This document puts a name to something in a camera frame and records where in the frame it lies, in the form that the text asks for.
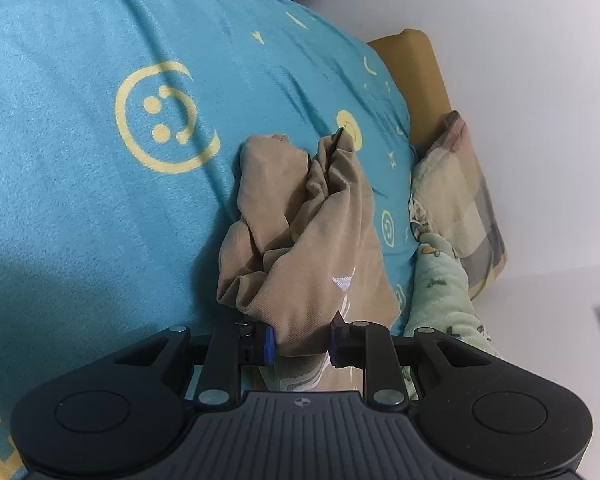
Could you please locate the tan sweatshirt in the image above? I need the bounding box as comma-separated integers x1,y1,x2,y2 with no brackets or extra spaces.
216,130,406,393

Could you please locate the blue smiley print blanket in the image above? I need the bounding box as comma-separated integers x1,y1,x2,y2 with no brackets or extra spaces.
0,0,416,480

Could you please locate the light green printed fleece cloth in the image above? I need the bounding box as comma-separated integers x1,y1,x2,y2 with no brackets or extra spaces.
402,232,501,396

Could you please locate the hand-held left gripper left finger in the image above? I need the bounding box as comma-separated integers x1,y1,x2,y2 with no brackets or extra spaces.
112,321,277,407

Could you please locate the plaid pillow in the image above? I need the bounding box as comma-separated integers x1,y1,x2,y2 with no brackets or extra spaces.
410,110,508,301

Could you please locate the mustard yellow cushion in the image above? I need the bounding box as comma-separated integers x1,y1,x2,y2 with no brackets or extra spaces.
367,29,456,148

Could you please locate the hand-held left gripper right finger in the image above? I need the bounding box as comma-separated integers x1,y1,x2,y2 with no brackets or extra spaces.
328,310,503,408

